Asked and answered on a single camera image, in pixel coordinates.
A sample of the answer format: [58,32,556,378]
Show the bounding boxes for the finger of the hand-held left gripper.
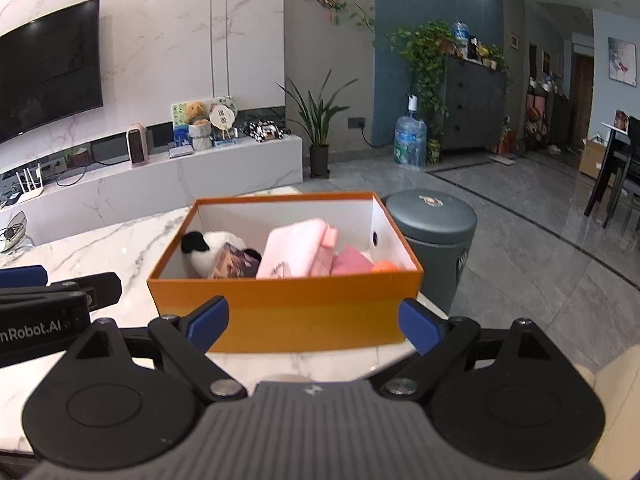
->
[47,271,122,309]
[0,265,48,289]

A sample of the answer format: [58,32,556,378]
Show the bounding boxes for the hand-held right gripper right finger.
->
[381,297,581,402]

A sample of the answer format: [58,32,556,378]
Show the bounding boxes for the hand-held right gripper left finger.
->
[47,296,249,402]

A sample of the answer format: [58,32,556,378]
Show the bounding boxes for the dark card box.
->
[207,242,262,279]

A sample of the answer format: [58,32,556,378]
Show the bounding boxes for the white and black plush panda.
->
[181,230,261,279]

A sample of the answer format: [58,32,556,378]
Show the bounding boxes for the pink card holder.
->
[330,245,376,277]

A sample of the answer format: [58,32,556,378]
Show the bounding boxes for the orange cardboard box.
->
[146,191,425,354]

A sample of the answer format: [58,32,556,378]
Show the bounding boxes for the pink zip pouch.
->
[256,218,338,279]

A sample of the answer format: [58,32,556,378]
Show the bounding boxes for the white router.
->
[15,162,45,204]

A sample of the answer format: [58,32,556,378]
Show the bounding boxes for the grey round trash can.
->
[385,189,478,316]

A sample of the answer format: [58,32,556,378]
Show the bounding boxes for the white marble television cabinet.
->
[0,134,304,246]

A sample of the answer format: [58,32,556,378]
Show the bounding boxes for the pink space heater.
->
[126,123,151,168]

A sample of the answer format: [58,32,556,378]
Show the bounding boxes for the blue water jug with pump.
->
[394,94,428,170]

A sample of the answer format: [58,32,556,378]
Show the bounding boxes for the green painted picture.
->
[171,101,193,146]

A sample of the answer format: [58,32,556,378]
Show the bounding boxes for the tan teddy bear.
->
[182,101,210,126]

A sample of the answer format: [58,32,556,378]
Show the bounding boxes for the black flat television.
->
[0,0,104,143]

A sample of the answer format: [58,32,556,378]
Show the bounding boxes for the round paper fan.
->
[207,96,237,138]

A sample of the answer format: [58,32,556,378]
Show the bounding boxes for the beige upholstered chair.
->
[575,347,640,463]

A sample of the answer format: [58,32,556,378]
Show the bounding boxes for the long-leaf potted plant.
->
[276,70,358,179]

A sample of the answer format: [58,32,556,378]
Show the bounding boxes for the dark grey cabinet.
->
[442,55,508,151]

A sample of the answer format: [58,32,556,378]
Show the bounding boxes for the brown cardboard carton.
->
[580,137,608,181]

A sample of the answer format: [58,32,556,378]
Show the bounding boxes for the dark dining table and chairs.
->
[584,116,640,231]

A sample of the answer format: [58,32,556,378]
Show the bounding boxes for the hanging ivy plant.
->
[387,20,453,131]

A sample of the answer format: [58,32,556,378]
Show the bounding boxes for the white stool with cables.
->
[0,211,36,253]

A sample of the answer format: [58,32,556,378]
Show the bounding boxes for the blue wall painting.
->
[607,36,638,87]

